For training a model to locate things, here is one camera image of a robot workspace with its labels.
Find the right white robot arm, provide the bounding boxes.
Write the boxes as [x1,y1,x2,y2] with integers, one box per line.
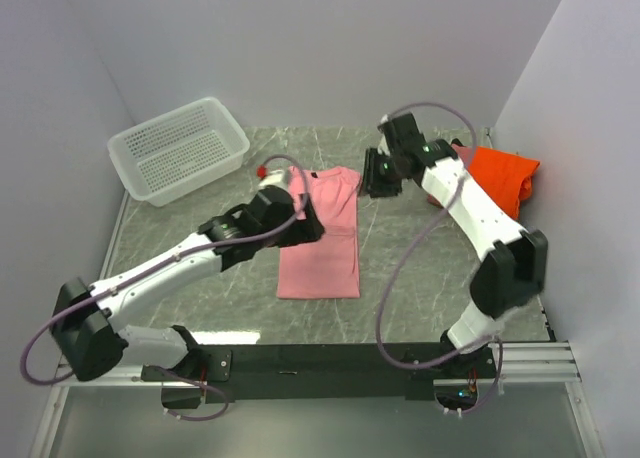
[361,112,548,377]

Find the aluminium frame rail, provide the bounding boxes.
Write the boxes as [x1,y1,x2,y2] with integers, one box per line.
[28,192,606,457]

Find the white plastic basket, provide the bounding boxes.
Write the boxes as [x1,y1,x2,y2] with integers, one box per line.
[107,97,250,207]

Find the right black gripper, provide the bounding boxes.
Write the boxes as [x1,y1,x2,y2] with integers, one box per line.
[357,148,404,201]

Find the black base beam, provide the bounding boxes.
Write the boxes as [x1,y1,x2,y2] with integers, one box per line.
[141,342,496,409]

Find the folded dusty pink t shirt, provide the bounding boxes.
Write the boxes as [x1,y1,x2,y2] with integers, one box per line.
[427,138,472,208]

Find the folded orange t shirt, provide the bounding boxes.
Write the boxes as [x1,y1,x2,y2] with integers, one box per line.
[470,147,540,220]

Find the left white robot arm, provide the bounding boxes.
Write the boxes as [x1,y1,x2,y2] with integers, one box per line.
[49,170,325,382]

